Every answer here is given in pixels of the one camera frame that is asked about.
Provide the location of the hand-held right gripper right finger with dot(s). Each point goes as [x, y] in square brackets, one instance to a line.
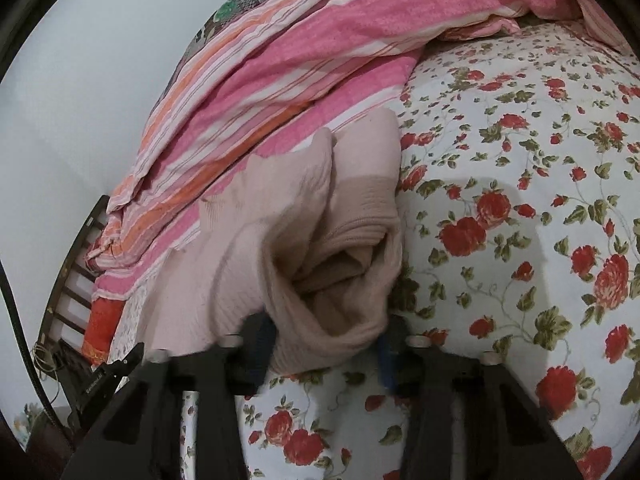
[387, 360]

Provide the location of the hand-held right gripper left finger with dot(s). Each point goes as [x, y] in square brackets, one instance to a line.
[260, 347]

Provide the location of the pink knitted sweater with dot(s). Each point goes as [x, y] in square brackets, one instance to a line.
[310, 240]

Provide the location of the red pillow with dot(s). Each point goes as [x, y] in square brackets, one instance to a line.
[102, 327]

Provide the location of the dark bedside cabinet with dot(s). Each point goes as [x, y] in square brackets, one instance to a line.
[55, 395]

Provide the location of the dark wooden headboard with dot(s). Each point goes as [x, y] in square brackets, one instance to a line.
[75, 280]

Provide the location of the floral bed sheet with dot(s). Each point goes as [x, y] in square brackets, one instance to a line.
[525, 200]

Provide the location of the pink orange striped quilt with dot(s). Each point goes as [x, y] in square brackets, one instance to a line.
[300, 70]

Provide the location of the dark floral patchwork blanket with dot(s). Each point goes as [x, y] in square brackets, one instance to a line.
[235, 5]

